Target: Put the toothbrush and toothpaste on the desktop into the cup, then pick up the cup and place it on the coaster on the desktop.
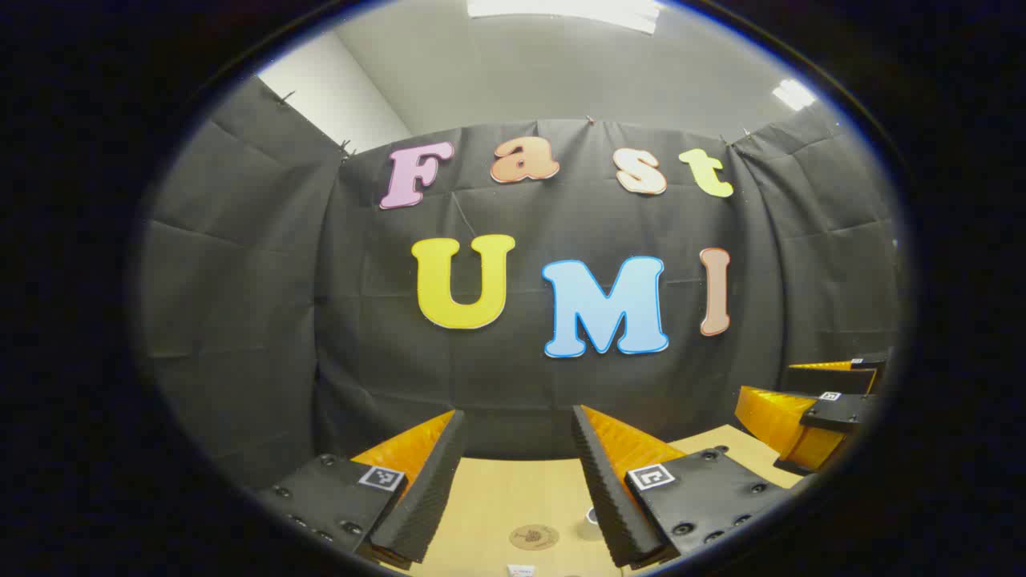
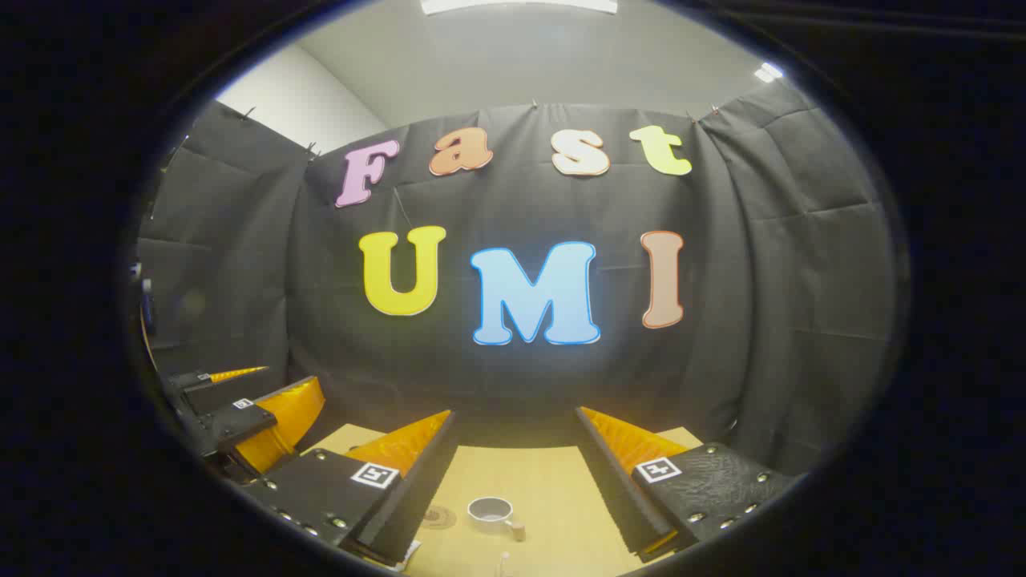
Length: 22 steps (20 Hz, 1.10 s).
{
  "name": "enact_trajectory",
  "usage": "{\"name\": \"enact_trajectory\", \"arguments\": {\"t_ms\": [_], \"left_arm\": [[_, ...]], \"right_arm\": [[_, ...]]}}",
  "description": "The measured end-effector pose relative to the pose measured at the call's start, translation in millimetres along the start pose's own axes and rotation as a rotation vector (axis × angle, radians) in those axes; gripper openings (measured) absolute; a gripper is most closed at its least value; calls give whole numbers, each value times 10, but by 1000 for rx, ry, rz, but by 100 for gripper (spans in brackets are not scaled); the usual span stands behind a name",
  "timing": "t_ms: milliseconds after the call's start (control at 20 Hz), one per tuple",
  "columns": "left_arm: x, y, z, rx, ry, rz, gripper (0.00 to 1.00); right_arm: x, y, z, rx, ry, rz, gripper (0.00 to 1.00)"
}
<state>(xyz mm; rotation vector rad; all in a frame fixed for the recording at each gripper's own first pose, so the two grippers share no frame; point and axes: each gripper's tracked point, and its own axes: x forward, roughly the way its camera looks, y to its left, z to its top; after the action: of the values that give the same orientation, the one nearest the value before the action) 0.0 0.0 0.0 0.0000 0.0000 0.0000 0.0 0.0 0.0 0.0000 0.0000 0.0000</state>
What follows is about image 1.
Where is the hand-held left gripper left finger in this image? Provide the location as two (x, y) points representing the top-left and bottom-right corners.
(255, 410), (468, 571)

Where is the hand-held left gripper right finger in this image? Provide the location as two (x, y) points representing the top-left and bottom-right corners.
(570, 405), (796, 571)

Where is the round wooden coaster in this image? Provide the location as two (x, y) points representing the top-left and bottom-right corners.
(510, 524), (560, 551)

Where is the light wooden desktop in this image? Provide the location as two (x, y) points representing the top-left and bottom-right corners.
(385, 425), (802, 577)

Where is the small ceiling light panel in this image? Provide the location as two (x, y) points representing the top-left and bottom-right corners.
(772, 79), (817, 111)

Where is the long ceiling light panel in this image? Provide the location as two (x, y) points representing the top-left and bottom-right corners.
(467, 0), (662, 34)

